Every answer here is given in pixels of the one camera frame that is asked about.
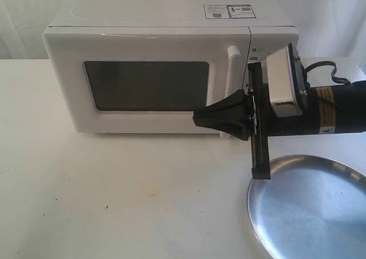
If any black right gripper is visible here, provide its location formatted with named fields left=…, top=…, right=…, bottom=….
left=193, top=62, right=271, bottom=180

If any white microwave door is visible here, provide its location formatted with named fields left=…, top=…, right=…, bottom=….
left=43, top=27, right=251, bottom=134

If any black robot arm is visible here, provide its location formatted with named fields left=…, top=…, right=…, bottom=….
left=193, top=63, right=365, bottom=180

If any white microwave oven body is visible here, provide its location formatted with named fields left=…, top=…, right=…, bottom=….
left=42, top=0, right=300, bottom=138

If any blue label sticker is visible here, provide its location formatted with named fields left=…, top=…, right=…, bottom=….
left=227, top=4, right=256, bottom=19

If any white label sticker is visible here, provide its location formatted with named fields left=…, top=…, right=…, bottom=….
left=204, top=5, right=230, bottom=19

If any round stainless steel plate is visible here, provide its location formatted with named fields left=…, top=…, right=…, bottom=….
left=246, top=155, right=365, bottom=258

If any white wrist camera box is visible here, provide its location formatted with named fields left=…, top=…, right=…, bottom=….
left=265, top=43, right=308, bottom=118

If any black camera cable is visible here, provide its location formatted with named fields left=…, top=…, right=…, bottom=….
left=303, top=60, right=354, bottom=85

